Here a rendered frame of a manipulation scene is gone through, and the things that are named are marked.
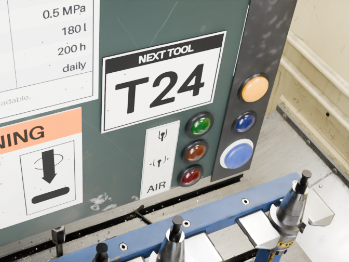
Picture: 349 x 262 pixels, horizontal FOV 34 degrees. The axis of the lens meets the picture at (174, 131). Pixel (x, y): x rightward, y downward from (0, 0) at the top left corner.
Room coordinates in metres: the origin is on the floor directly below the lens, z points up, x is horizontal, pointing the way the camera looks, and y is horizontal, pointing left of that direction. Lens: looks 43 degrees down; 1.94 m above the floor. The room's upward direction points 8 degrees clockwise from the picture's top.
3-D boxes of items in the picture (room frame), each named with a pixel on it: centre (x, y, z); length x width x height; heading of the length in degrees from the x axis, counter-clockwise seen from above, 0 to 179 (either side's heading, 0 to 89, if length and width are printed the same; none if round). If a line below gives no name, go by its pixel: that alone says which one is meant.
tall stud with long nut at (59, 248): (0.66, 0.20, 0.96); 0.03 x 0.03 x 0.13
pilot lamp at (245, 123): (0.38, -0.06, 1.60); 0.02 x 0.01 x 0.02; 124
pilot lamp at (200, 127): (0.36, -0.02, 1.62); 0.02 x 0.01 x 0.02; 124
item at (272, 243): (0.57, -0.16, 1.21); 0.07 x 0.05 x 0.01; 34
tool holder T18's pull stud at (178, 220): (0.48, -0.02, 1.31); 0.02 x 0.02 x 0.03
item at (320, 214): (0.63, -0.25, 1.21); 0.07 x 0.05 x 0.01; 34
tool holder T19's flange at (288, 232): (0.60, -0.20, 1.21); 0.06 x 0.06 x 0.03
